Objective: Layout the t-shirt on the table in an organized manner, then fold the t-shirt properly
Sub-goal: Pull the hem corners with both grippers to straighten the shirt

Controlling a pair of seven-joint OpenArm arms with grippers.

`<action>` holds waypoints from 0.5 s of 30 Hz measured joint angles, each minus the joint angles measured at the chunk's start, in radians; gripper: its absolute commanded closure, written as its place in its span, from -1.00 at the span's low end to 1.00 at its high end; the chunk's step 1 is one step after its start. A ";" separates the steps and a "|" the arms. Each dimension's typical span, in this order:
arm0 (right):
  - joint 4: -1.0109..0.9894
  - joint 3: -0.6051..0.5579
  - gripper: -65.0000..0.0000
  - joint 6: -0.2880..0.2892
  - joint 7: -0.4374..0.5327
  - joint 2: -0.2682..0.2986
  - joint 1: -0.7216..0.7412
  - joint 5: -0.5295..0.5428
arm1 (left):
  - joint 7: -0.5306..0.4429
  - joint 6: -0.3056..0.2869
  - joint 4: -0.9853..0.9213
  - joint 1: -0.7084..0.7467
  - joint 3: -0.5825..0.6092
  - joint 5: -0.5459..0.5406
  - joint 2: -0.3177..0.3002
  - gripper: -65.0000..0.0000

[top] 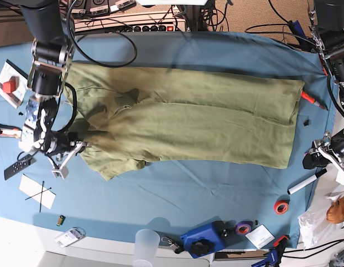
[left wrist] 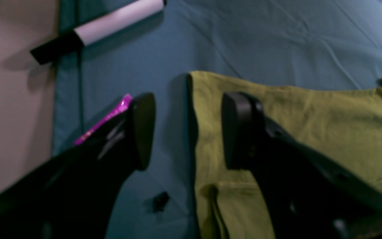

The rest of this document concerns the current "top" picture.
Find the clear plastic package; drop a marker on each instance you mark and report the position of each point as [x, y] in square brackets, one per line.
[70, 237]

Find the black knob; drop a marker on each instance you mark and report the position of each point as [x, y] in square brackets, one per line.
[201, 247]

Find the translucent plastic cup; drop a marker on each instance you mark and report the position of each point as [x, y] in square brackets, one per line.
[145, 247]

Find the red cube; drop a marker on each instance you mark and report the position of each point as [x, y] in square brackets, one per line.
[9, 87]

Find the black zip tie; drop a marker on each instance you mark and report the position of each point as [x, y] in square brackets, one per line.
[40, 193]
[40, 203]

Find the blue orange bar clamp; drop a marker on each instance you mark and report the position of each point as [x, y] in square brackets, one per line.
[274, 256]

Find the blue table cloth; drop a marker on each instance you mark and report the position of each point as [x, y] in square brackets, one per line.
[173, 197]

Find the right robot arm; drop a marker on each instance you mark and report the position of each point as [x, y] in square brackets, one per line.
[52, 51]

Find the white paper card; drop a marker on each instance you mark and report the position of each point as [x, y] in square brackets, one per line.
[31, 187]

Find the white power strip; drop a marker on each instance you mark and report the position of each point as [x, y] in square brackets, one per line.
[145, 25]

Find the white black marker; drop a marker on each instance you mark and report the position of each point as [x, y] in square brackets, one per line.
[306, 182]

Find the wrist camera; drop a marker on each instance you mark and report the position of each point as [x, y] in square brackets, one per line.
[340, 177]
[60, 173]

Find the olive green t-shirt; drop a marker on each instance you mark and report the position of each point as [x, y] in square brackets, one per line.
[135, 115]

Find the orange handled screwdriver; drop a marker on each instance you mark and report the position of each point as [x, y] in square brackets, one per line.
[312, 100]

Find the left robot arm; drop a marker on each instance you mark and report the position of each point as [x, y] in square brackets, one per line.
[327, 30]

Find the silver carabiner keyring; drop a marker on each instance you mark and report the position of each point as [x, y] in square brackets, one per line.
[172, 243]

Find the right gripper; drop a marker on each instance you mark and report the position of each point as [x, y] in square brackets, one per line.
[63, 145]

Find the blue plastic box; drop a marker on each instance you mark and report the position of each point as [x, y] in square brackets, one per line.
[210, 232]

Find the white square card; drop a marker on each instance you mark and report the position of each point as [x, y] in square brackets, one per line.
[260, 237]

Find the purple tape roll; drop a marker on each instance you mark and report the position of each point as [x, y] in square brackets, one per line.
[243, 228]

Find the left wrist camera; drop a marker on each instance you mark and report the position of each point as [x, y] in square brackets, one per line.
[340, 177]

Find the orange white utility knife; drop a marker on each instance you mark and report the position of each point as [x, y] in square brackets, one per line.
[10, 131]

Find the black remote control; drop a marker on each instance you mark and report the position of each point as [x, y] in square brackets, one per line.
[18, 166]

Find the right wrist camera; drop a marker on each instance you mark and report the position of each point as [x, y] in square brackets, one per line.
[60, 173]

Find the brown bread roll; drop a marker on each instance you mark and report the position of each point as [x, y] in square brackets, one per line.
[335, 213]

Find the white plastic bag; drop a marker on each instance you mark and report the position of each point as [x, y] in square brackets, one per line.
[314, 227]

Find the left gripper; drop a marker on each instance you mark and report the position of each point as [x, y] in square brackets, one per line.
[328, 150]

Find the orange tape roll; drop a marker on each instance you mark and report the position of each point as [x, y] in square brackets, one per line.
[281, 207]

